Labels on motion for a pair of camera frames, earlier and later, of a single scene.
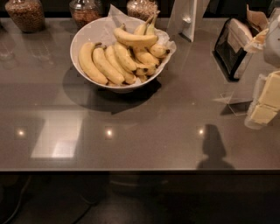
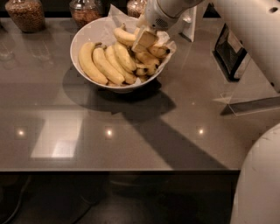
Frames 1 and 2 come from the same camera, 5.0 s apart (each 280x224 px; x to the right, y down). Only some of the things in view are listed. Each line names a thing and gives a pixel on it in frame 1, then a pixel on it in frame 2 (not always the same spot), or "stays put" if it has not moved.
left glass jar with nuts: [28, 15] stays put
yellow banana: [104, 67] stays put
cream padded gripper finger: [270, 94] to [161, 15]
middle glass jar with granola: [83, 12] stays put
